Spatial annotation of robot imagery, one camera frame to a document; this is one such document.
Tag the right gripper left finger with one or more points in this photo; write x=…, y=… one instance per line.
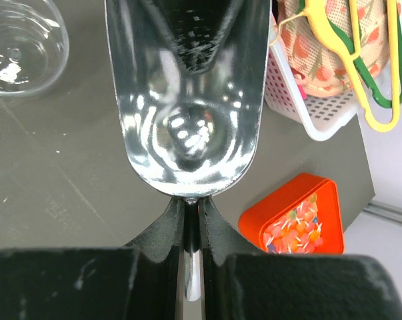
x=135, y=281

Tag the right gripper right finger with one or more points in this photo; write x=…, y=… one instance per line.
x=243, y=282

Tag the orange candy tray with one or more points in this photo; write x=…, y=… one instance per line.
x=301, y=217

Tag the silver metal scoop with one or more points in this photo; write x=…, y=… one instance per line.
x=189, y=81

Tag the clear glass jar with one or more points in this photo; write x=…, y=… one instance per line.
x=34, y=47

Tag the white plastic basket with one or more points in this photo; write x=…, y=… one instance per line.
x=307, y=96

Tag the floral fabric item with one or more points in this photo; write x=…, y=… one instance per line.
x=319, y=71

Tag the green clothes hanger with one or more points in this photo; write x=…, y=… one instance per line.
x=338, y=13

